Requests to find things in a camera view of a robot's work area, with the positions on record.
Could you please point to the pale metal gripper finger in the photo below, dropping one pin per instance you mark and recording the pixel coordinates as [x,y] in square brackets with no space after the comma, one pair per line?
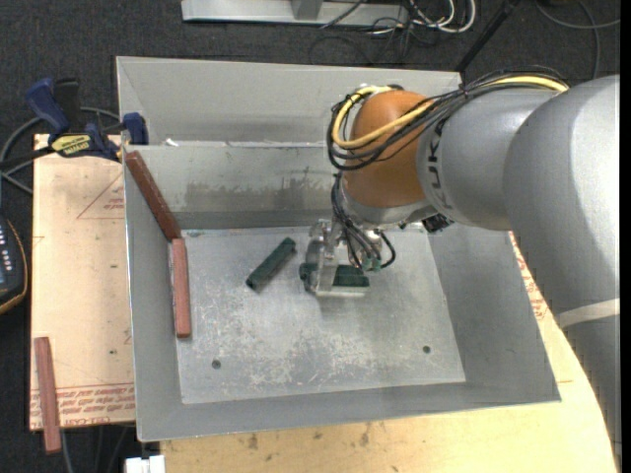
[311,276]
[329,281]

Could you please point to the dark green block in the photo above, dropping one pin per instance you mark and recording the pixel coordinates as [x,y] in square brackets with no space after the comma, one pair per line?
[352,280]
[271,264]

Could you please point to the grey metal bin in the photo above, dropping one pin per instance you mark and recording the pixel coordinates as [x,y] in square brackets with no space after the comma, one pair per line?
[296,333]

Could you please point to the red-brown flat block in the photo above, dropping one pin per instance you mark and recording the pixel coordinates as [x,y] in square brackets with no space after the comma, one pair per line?
[181,289]
[48,394]
[154,196]

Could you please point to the brown cardboard board red print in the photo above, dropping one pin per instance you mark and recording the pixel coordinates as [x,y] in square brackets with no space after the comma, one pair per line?
[81,264]

